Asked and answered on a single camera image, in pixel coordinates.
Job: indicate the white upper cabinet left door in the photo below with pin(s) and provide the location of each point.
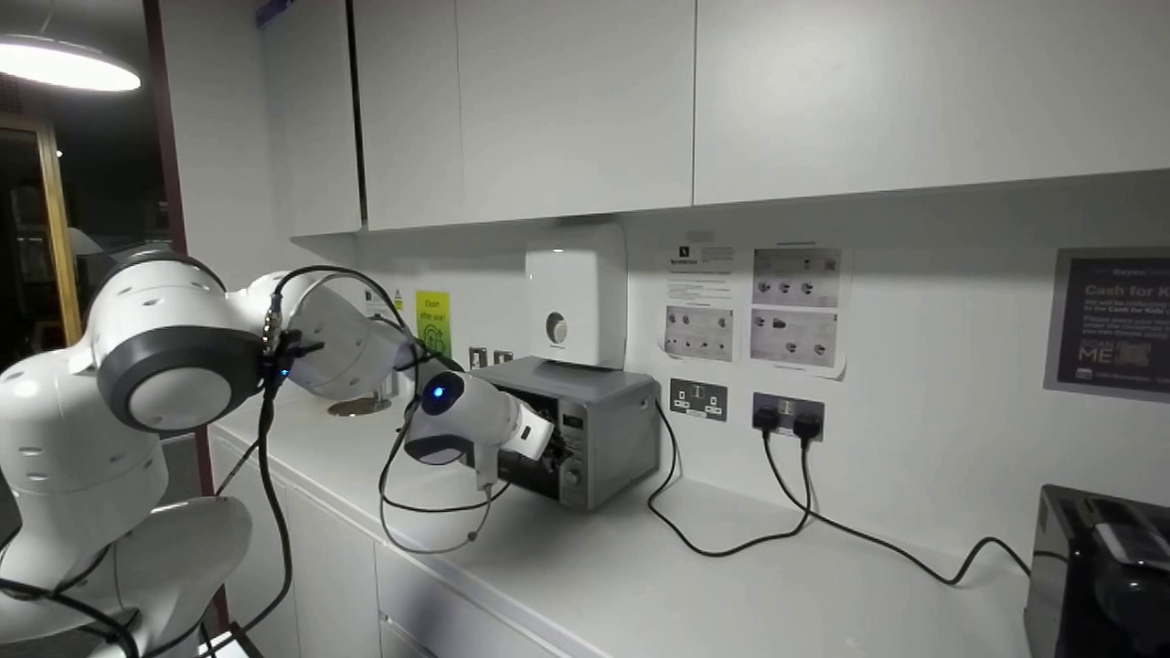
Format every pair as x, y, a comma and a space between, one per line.
485, 113

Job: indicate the black toaster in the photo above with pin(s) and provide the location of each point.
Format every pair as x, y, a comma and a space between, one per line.
1098, 578

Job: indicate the white paper instruction signs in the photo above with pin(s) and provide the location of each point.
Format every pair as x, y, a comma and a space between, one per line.
769, 304

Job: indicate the silver grey microwave oven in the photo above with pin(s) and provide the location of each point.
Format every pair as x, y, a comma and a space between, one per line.
606, 428

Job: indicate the dark framed wall notice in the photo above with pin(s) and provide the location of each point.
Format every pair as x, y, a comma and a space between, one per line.
1110, 328

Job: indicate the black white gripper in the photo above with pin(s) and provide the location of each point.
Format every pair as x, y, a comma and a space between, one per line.
536, 459

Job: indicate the white upper cabinet right door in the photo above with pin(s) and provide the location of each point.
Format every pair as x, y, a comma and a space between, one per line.
856, 97

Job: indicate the yellow green wall sticker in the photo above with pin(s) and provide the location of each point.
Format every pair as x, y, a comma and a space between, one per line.
434, 321

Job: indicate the white cabinet door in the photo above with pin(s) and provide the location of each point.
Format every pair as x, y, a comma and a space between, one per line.
485, 113
856, 97

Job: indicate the double wall socket with plugs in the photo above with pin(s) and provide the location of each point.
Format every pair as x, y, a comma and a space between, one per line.
787, 416

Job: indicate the round ceiling lamp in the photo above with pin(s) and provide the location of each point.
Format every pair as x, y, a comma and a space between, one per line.
62, 65

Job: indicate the silver double wall socket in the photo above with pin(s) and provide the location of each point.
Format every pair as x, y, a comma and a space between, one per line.
700, 401

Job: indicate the white lower cabinet front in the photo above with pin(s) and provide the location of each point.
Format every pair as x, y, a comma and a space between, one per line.
375, 582

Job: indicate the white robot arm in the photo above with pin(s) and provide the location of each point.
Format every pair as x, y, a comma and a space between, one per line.
171, 349

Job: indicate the white wall dispenser box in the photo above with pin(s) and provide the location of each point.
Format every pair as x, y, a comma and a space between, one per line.
562, 304

